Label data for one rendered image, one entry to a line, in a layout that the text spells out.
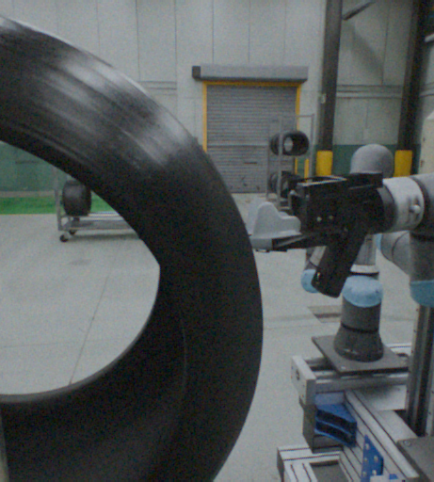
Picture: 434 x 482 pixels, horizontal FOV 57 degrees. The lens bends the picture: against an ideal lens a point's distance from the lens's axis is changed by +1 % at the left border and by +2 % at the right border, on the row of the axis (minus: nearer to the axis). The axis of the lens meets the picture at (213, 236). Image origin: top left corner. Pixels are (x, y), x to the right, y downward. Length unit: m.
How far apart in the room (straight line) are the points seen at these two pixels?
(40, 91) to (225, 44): 11.71
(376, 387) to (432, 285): 0.81
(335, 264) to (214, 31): 11.57
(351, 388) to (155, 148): 1.17
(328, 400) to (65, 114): 1.21
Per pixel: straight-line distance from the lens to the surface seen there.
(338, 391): 1.39
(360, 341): 1.33
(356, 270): 1.40
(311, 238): 0.50
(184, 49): 11.83
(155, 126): 0.33
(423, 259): 0.64
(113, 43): 11.84
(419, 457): 1.06
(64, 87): 0.31
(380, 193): 0.56
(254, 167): 11.88
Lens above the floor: 1.36
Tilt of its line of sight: 13 degrees down
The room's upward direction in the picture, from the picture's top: straight up
